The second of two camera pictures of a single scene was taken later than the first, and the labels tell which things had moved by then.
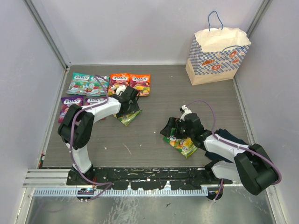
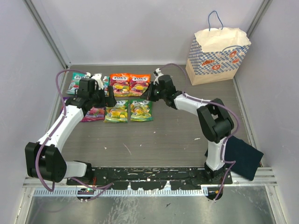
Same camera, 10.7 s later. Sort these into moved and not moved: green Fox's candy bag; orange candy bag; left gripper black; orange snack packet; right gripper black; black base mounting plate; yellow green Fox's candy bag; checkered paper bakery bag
Moved: yellow green Fox's candy bag; green Fox's candy bag; right gripper black; left gripper black
Not moved: orange candy bag; checkered paper bakery bag; black base mounting plate; orange snack packet
